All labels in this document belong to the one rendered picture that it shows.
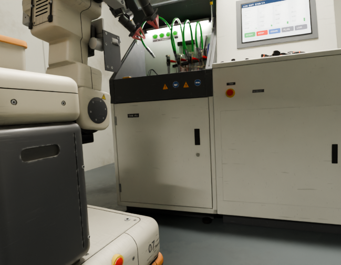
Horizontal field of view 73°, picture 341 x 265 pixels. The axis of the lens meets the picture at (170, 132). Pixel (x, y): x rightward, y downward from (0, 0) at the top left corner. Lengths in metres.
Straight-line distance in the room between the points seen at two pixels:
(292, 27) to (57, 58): 1.37
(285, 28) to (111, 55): 1.13
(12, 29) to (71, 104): 2.31
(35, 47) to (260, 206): 2.66
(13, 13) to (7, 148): 2.50
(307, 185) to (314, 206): 0.12
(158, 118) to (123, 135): 0.29
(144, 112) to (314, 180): 1.05
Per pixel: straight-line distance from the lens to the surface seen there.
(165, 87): 1.47
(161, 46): 2.12
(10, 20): 2.96
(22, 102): 0.60
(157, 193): 1.58
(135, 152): 1.57
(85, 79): 0.94
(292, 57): 1.42
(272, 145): 1.40
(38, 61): 2.99
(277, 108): 1.38
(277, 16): 1.78
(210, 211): 1.52
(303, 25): 1.76
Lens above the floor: 0.69
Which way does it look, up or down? 4 degrees down
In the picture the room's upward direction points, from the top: 3 degrees counter-clockwise
